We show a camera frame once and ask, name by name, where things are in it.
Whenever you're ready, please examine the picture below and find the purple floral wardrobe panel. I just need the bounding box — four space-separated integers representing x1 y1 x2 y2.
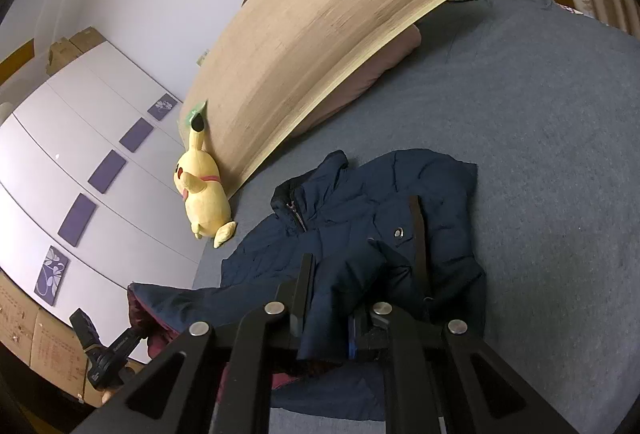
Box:
33 245 71 303
148 93 179 121

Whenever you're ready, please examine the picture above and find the plain purple wardrobe panel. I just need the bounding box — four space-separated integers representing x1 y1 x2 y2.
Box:
119 118 154 153
88 150 126 194
57 193 97 245

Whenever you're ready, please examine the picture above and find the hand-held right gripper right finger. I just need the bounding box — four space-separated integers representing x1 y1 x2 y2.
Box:
347 195 587 434

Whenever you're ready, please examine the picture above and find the person's left hand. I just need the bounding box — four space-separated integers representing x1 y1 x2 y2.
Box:
100 361 138 408

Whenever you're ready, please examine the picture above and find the dusty pink pillow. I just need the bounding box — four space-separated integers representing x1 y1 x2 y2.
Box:
295 25 422 137

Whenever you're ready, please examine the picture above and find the green leaf-shaped item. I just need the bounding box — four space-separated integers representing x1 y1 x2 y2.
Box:
182 100 209 129

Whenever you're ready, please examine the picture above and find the navy blue zip jacket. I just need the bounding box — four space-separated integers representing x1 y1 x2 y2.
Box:
127 149 488 424

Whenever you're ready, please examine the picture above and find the white wardrobe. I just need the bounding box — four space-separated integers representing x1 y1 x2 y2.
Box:
0 40 207 330

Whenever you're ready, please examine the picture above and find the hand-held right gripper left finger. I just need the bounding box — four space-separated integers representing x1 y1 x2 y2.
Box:
70 254 317 434

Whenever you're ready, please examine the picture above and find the yellow plush toy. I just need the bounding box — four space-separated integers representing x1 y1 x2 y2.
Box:
173 111 238 249

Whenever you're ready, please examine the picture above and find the beige bamboo mat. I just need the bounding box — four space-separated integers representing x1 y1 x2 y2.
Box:
177 0 478 201

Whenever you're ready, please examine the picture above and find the bed with grey sheet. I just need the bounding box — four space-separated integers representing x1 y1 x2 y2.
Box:
192 0 640 434

